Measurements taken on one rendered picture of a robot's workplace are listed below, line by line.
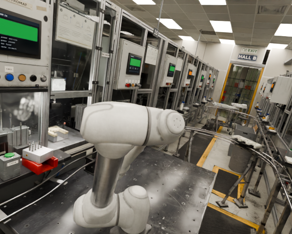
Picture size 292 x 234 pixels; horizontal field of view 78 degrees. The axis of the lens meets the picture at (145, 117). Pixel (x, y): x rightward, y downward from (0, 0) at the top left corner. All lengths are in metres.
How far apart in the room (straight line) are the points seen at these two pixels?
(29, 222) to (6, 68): 0.82
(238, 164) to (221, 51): 6.37
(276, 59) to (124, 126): 8.96
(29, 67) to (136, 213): 0.97
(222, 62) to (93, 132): 8.93
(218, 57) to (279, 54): 2.26
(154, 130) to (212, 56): 8.92
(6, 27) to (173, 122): 0.90
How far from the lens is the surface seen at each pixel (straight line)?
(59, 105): 1.61
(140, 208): 1.03
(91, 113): 0.53
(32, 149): 1.23
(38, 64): 1.24
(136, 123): 0.52
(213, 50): 9.44
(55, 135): 1.58
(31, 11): 1.23
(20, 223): 1.31
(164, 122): 0.53
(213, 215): 2.66
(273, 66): 9.28
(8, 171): 1.20
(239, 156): 3.89
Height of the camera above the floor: 1.58
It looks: 14 degrees down
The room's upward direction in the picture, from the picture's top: 10 degrees clockwise
